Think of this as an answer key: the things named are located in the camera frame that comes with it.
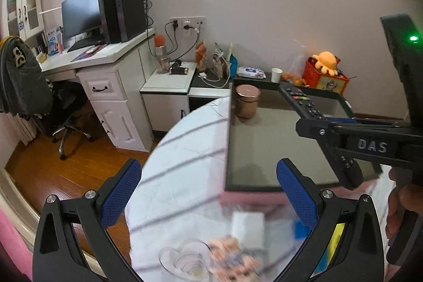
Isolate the person's right hand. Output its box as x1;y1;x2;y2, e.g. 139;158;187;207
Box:
386;168;423;234

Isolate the dark-topped side table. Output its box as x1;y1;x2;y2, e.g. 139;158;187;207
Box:
188;71;232;112

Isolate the copper lidded jar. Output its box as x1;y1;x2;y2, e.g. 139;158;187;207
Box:
233;85;260;119

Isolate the pink box with dark rim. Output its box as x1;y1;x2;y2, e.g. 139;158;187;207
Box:
220;79;384;215

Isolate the bag of oranges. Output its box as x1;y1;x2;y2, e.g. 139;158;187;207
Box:
282;71;306;86

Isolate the red printed box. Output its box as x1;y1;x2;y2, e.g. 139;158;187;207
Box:
302;57;350;96

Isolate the black keyboard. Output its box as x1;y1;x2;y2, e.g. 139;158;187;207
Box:
68;39;100;51

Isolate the wet wipes pack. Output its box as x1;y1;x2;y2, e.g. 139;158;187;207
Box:
236;66;266;79

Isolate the black remote control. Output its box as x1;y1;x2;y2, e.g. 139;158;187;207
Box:
278;84;363;191

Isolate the white charger cable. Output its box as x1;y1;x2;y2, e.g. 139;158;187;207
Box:
198;59;232;88

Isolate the white wall socket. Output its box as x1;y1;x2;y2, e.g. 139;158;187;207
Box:
170;17;206;31

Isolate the grey jacket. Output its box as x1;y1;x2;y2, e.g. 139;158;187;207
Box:
0;36;53;115

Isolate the white bed frame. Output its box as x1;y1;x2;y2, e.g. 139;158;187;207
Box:
0;170;109;269

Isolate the bottle with orange cap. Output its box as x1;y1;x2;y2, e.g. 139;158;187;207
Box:
155;35;171;74

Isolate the pink cloth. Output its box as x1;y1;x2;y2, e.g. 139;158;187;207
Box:
0;199;34;282

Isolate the black computer monitor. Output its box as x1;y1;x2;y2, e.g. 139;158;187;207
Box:
61;0;109;42

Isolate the white radiator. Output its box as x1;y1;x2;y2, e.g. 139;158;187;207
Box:
16;117;37;145

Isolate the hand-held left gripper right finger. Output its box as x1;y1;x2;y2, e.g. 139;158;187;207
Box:
274;158;385;282

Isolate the white desk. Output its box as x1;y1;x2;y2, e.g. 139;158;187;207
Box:
40;27;156;152

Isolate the orange octopus plush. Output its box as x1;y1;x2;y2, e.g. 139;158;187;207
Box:
312;51;339;75

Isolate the white glass-door cabinet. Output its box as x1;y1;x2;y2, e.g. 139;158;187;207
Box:
2;0;45;41

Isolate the black power cable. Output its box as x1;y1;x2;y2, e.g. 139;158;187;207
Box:
164;21;199;62

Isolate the pink beige figurine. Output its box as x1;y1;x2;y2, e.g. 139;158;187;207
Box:
208;236;261;279

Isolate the white nightstand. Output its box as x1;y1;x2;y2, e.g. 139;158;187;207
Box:
140;62;199;137

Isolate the small white box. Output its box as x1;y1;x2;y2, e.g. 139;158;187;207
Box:
229;212;265;249

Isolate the orange snack bag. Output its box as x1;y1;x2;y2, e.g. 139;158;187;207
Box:
195;41;208;73

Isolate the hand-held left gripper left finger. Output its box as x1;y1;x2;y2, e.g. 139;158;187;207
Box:
32;159;142;282

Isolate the white striped quilt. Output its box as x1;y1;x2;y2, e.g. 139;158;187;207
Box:
124;96;402;282

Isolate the black office chair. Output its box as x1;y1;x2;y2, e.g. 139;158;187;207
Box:
33;80;93;160

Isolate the blue box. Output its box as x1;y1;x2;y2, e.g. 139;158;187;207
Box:
46;27;63;54

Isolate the purple mouse pad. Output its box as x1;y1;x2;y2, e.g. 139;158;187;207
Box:
71;44;109;62

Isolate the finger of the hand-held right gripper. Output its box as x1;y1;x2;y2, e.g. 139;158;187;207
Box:
296;118;346;154
325;117;364;124

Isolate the black cylindrical device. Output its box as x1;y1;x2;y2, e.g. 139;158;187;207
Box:
169;60;189;75

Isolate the black computer tower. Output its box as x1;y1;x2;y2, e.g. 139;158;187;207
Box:
97;0;148;44

